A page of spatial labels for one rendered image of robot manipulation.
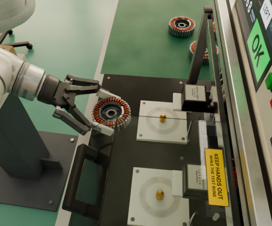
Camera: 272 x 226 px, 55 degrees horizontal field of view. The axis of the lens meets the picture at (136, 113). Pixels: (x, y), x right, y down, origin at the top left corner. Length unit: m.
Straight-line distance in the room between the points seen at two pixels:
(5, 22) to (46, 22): 1.72
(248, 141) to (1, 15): 0.84
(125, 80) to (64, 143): 0.88
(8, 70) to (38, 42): 1.83
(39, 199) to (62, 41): 1.39
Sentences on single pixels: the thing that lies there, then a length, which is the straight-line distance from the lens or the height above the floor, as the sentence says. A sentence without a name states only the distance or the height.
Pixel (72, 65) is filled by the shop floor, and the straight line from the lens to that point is 2.19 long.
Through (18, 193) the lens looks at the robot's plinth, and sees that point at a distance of 1.66.
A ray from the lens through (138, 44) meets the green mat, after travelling 1.13.
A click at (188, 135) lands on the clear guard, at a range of 0.46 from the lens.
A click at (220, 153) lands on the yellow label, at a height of 1.07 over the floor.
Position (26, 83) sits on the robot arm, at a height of 0.99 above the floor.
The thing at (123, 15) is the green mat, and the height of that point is 0.75.
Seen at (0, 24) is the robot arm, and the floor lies 0.93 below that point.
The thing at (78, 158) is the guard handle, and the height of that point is 1.06.
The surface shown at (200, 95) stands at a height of 0.92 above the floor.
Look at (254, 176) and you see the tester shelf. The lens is 0.40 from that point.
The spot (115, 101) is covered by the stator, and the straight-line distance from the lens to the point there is 0.77.
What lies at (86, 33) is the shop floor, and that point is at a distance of 2.49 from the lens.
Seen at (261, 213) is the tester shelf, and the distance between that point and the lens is 0.38.
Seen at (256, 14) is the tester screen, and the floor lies 1.19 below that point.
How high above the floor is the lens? 1.45
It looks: 53 degrees down
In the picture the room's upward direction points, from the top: straight up
